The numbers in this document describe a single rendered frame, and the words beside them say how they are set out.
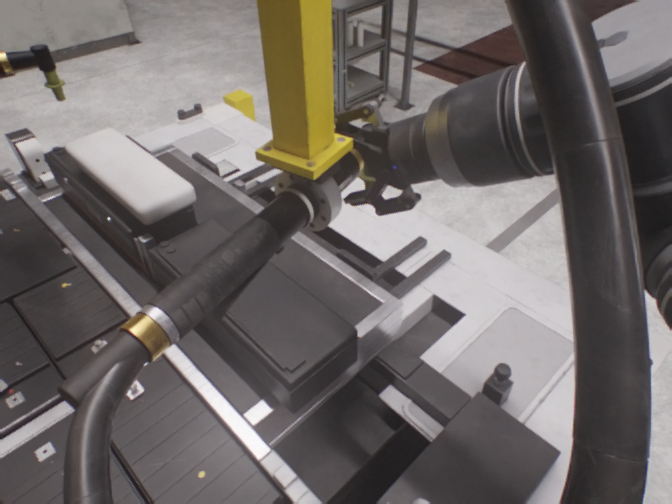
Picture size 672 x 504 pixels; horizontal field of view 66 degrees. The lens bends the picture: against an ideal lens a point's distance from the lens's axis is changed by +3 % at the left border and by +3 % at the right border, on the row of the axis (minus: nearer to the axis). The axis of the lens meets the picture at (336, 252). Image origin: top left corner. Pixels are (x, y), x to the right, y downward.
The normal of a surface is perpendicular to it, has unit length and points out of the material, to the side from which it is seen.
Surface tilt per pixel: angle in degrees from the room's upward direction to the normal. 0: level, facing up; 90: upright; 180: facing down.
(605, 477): 53
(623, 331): 45
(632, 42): 34
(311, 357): 0
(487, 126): 68
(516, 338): 0
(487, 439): 0
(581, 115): 59
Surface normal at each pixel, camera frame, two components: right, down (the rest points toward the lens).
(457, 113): -0.69, -0.13
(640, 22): -0.57, -0.62
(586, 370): -0.92, -0.04
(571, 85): -0.47, 0.12
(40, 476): -0.02, -0.74
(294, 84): -0.54, 0.57
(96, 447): 0.44, -0.75
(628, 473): -0.10, -0.05
